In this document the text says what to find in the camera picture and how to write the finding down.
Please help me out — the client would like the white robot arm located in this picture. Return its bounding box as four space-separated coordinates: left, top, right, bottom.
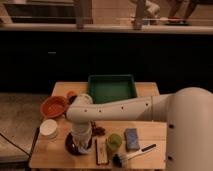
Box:
67 87 213 171

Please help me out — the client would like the orange bowl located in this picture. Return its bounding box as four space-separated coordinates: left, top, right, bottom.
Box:
40 96 68 118

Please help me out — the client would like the green plastic tray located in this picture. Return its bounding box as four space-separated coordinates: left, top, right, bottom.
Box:
87 74 137 104

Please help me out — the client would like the black cable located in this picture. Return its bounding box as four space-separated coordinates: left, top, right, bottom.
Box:
0 126 41 160

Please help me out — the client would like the brown rectangular block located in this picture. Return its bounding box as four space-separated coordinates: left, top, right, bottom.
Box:
96 138 109 165

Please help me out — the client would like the white cup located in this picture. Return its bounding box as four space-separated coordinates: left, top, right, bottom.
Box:
40 119 58 138

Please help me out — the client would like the dark purple bowl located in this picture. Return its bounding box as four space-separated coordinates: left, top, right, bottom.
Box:
64 131 93 156

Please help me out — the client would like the brown crumpled towel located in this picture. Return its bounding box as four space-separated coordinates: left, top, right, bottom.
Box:
91 122 105 136

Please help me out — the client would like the dish brush white handle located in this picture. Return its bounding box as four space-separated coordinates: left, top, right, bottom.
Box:
112 144 156 167

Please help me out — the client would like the green cup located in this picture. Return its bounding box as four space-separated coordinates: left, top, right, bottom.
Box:
106 133 122 152

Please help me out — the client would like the blue sponge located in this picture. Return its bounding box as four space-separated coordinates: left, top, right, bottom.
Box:
124 128 140 151

